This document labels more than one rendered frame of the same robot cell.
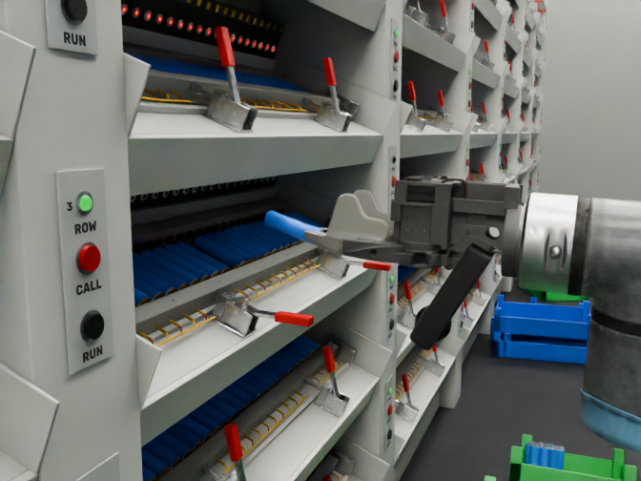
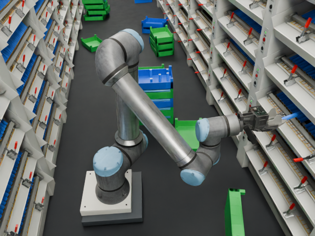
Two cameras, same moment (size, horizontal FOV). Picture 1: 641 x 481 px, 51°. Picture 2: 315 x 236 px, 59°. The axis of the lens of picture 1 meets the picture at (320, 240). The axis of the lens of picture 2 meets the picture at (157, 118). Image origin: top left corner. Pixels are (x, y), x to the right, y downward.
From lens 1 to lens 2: 165 cm
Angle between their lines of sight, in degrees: 126
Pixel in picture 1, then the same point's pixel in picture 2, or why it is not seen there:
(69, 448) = (251, 92)
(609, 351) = not seen: hidden behind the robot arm
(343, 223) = (272, 113)
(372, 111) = not seen: outside the picture
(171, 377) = (263, 104)
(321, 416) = (295, 184)
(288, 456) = (281, 165)
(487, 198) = (245, 115)
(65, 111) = (259, 58)
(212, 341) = not seen: hidden behind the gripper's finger
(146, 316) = (273, 99)
